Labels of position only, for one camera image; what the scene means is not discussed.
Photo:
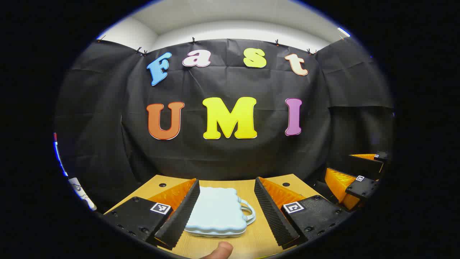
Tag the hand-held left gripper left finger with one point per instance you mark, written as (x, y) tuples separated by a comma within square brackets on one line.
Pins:
[(181, 216)]

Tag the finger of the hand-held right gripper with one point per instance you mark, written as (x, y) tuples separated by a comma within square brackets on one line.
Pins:
[(364, 189), (366, 165)]

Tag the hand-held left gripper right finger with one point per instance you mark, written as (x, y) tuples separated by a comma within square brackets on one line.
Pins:
[(275, 216)]

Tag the light blue suitcase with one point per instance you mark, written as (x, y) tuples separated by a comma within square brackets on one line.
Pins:
[(219, 210)]

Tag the white flat object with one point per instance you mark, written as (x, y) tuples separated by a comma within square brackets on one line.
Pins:
[(81, 192)]

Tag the ceiling light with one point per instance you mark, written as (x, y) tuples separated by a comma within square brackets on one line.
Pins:
[(344, 32)]

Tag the laptop with lit screen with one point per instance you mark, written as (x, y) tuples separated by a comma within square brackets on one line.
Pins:
[(56, 149)]

